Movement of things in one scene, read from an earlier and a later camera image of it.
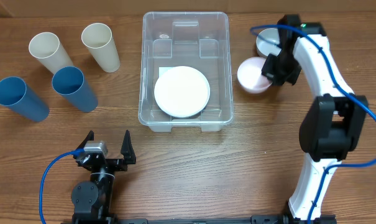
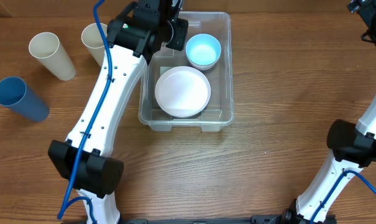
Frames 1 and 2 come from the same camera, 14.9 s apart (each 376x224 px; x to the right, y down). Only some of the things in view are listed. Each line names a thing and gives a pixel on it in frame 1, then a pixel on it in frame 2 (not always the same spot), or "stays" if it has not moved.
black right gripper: (266, 72) to (363, 9)
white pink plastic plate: (181, 92) stays
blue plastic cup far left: (12, 93) stays
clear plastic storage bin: (185, 74) stays
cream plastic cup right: (97, 37) stays
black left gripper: (128, 153) to (182, 25)
